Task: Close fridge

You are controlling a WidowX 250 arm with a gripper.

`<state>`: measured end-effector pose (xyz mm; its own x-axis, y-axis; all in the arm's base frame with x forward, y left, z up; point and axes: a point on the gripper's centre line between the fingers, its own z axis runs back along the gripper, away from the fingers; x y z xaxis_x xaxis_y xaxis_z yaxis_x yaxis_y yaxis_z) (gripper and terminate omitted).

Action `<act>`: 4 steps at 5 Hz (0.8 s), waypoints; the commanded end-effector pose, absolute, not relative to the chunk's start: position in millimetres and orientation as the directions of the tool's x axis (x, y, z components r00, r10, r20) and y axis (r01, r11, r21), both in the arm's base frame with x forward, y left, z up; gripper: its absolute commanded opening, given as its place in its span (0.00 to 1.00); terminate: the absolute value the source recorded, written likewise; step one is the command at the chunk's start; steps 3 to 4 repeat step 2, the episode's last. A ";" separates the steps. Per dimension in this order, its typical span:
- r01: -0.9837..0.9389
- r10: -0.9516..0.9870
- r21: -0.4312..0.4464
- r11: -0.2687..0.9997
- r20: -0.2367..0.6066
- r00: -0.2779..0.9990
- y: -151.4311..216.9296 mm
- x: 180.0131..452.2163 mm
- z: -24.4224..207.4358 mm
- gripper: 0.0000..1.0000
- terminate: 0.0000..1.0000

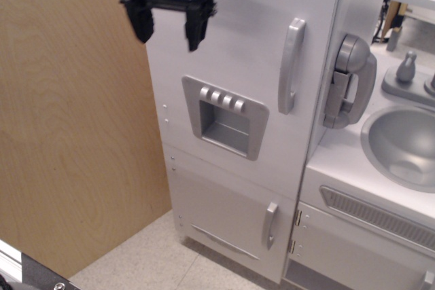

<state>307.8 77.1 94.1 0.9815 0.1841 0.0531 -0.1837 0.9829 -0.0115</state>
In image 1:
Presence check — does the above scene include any grey freezer door handle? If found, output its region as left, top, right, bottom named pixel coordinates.
left=262, top=202, right=279, bottom=250

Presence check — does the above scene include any grey ice dispenser box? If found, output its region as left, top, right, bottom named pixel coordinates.
left=181, top=76, right=269, bottom=161

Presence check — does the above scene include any white oven door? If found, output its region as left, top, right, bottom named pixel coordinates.
left=285, top=202, right=434, bottom=289

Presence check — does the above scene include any grey fridge door handle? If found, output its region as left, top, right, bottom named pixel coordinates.
left=277, top=18, right=306, bottom=115

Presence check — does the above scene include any white lower freezer door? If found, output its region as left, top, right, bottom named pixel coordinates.
left=163, top=145, right=295, bottom=283

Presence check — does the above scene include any grey toy faucet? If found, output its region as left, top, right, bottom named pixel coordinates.
left=381, top=51, right=434, bottom=107

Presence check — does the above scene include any grey toy telephone handset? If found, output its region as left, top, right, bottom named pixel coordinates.
left=324, top=34, right=377, bottom=129

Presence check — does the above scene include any grey vent grille panel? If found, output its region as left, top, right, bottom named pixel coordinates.
left=319, top=185, right=434, bottom=252

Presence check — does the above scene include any grey toy sink basin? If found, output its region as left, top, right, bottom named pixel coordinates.
left=360, top=106, right=434, bottom=193

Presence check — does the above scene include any white toy kitchen cabinet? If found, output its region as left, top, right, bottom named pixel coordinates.
left=159, top=0, right=435, bottom=290

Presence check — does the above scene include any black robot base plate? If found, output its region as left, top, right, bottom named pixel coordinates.
left=1, top=240, right=80, bottom=290

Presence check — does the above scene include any white toy fridge door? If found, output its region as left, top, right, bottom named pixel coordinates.
left=146, top=0, right=337, bottom=199

